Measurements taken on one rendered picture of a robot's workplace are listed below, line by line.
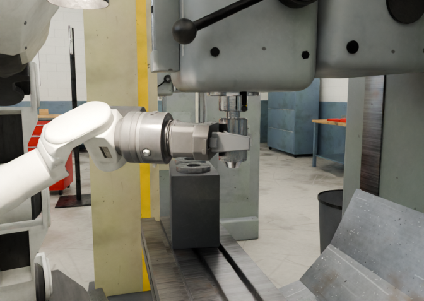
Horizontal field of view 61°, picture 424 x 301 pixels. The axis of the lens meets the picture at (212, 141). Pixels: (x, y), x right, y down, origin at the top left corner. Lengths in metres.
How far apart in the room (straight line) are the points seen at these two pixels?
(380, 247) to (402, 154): 0.19
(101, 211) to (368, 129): 1.83
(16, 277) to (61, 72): 8.51
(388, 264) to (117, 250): 1.92
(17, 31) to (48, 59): 8.87
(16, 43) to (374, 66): 0.67
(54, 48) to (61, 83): 0.84
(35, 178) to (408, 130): 0.68
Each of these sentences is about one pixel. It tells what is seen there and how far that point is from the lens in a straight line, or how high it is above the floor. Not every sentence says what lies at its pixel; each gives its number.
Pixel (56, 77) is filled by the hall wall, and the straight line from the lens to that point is 9.65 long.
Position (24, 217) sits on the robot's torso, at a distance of 1.17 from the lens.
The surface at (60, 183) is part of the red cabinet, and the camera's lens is 5.18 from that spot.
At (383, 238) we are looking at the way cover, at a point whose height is 1.02.
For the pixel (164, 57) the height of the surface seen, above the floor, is 1.36.
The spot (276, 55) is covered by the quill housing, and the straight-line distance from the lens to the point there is 0.51.
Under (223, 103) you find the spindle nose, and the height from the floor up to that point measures 1.29.
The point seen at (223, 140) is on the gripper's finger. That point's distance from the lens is 0.56.
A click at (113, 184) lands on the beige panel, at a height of 0.76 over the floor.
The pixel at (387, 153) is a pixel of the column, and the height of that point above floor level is 1.18.
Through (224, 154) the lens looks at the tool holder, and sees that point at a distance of 0.58.
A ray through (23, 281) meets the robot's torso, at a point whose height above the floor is 0.75.
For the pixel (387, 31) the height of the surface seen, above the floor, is 1.39.
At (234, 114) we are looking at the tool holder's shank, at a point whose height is 1.27.
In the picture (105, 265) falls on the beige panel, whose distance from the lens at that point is 2.52.
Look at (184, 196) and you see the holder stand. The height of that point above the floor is 1.06.
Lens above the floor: 1.30
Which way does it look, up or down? 7 degrees down
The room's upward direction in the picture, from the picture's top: straight up
